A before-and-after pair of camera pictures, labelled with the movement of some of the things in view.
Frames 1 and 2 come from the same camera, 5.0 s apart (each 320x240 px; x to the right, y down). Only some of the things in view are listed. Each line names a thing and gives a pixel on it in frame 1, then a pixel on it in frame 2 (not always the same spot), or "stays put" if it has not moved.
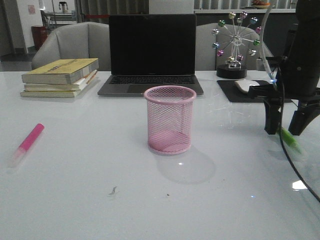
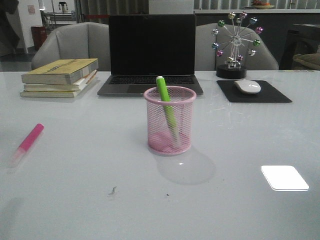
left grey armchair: [84, 40] stays put
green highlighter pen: [288, 138] -> [165, 99]
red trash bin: [40, 33] stays put
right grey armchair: [218, 44] stays put
